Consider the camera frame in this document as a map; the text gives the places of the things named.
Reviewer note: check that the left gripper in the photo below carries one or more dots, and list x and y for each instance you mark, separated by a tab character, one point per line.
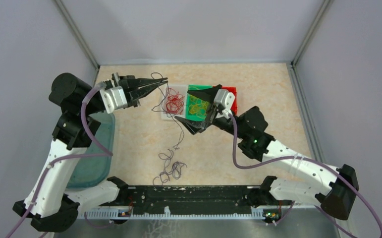
131	85

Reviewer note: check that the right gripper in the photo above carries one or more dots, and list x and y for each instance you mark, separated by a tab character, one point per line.
195	126

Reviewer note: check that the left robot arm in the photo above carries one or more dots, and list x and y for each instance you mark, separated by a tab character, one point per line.
49	206

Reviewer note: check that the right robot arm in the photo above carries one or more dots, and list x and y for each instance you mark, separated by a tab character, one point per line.
332	189

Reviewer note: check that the green plastic bin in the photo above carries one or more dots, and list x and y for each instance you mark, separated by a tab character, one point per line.
195	108

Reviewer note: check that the white plastic bin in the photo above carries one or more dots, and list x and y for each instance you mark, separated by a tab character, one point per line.
173	101

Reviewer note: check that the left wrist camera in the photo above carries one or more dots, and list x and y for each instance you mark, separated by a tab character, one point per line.
113	97

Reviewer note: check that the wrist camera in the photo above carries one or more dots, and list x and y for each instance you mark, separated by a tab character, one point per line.
225	100
113	97

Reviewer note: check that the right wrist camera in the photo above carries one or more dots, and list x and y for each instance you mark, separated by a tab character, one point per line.
225	100

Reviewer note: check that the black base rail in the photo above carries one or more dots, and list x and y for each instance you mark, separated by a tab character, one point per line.
195	200

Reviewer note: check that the aluminium frame rail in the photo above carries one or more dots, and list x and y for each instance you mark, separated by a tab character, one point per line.
75	203

